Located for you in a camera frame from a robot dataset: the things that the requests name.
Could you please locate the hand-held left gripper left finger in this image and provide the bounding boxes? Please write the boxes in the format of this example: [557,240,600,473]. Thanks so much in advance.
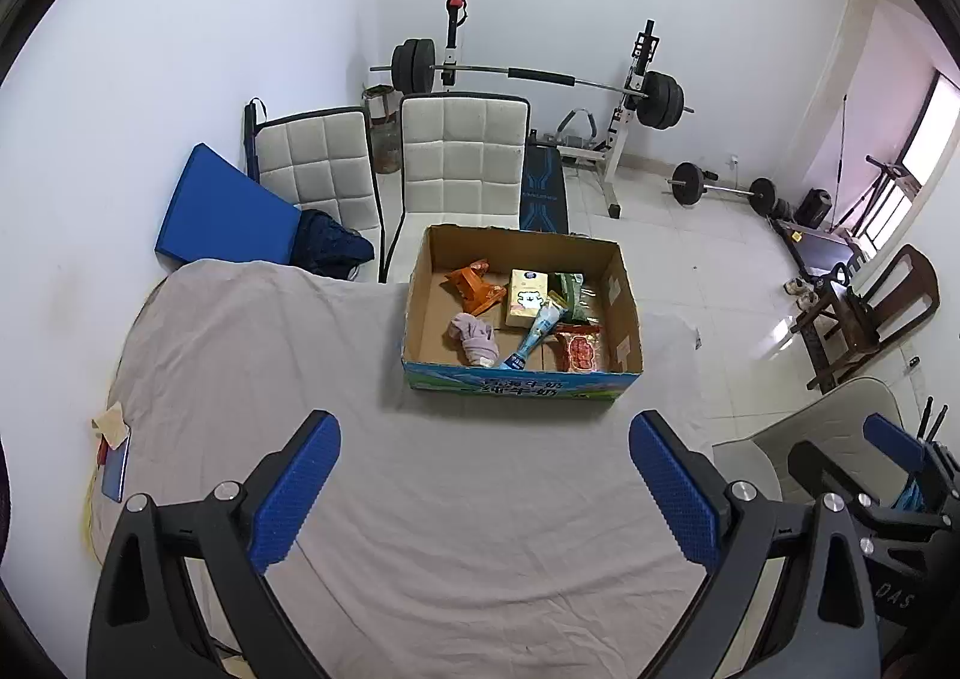
[86,410,342,679]

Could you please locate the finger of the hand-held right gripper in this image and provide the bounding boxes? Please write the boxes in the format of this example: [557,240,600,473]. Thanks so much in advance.
[862,412,931,477]
[787,439,901,554]

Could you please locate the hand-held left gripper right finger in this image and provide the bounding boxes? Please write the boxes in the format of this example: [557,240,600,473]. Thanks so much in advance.
[628,411,882,679]

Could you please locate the red snack packet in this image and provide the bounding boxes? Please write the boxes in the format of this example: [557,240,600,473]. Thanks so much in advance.
[553,323,603,374]

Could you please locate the light blue wipes packet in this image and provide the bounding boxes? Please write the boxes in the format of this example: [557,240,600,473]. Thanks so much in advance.
[501,300,563,372]

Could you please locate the green wipes packet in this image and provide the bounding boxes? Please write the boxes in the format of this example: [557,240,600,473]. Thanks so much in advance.
[553,271,605,324]

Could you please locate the printed cardboard box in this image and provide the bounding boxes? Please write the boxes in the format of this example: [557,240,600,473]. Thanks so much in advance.
[400,223,646,404]

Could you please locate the purple cloth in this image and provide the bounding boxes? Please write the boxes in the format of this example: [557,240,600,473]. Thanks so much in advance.
[448,312,502,366]

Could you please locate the yellow tissue pack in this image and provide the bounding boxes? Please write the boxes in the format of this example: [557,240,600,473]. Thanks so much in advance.
[505,268,556,329]

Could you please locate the orange snack packet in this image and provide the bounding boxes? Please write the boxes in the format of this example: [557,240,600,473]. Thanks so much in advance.
[444,261,505,314]

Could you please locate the grey plastic chair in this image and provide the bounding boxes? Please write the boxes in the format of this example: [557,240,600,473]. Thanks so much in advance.
[711,377,912,500]

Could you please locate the dark wooden chair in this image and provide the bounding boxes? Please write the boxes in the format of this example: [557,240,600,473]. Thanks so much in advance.
[791,244,941,395]

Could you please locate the blue smartphone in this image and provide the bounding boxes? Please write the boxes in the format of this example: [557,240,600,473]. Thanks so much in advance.
[100,431,133,504]

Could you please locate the beige paper tissue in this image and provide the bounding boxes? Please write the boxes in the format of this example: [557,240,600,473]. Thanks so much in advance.
[91,403,130,451]

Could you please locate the yellow cloth edge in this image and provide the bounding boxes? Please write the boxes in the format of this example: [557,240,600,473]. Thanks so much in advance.
[82,469,104,561]

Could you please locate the black low bench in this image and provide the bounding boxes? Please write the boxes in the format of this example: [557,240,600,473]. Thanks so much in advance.
[772,217,863,276]

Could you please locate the black speaker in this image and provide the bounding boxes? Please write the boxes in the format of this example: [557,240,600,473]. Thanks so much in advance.
[796,187,833,227]

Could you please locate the black tripod stand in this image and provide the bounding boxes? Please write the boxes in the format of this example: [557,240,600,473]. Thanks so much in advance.
[829,94,925,239]

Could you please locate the dark blue garment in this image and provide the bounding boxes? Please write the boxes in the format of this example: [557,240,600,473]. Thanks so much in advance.
[296,208,376,281]

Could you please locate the short barbell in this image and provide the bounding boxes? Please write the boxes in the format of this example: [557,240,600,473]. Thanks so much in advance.
[667,161,777,213]

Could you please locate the blue folded mat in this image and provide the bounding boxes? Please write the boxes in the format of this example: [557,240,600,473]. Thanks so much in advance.
[155,143,302,269]

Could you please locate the white quilted chair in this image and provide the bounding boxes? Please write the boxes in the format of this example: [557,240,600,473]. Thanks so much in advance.
[381,92,532,282]
[255,107,385,276]

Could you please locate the black weight bench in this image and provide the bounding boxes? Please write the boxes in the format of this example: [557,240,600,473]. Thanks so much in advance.
[519,142,569,232]

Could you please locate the white bench press rack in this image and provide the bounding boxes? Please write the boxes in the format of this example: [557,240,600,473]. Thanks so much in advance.
[442,0,662,219]

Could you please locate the rusty metal cylinder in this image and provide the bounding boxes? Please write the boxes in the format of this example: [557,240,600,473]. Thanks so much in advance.
[362,86,403,176]

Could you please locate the long barbell with black plates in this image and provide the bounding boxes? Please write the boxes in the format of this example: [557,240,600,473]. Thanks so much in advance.
[369,38,695,128]

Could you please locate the black strap pole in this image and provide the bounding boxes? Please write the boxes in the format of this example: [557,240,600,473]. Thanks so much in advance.
[243,97,265,182]

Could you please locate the grey curved exercise handles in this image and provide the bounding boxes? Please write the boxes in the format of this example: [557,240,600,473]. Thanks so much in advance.
[559,109,601,152]

